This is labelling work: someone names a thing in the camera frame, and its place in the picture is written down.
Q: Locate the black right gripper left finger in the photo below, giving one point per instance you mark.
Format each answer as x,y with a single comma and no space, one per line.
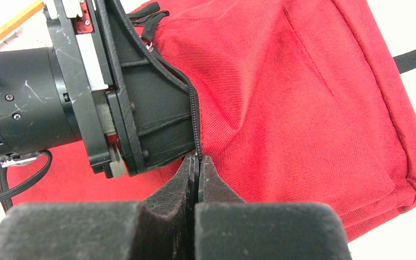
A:
170,215

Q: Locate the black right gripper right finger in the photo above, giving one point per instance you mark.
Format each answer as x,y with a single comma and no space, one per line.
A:
212,188

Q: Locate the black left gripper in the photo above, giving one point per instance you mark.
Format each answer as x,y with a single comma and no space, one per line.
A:
101,82

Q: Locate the red student backpack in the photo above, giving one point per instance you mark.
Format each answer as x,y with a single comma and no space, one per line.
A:
296,101

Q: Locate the orange wooden shelf rack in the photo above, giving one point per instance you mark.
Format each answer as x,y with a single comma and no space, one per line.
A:
19,19

